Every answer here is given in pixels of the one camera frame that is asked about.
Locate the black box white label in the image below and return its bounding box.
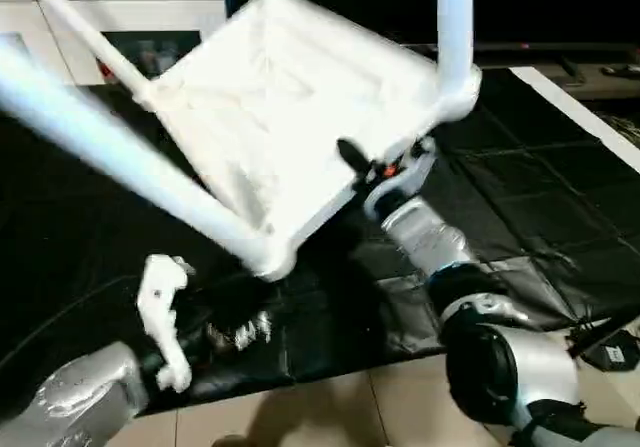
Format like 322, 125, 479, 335
592, 333, 640, 372

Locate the white plastic table top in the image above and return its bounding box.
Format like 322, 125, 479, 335
140, 0, 483, 280

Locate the white glass-door cabinet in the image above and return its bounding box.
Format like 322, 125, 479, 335
0, 0, 229, 86

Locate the white edge strip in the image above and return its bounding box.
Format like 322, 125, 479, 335
510, 65, 640, 173

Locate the black work mat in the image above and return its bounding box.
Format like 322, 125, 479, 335
0, 65, 640, 423

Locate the black metal rail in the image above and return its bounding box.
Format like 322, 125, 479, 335
400, 41, 640, 66

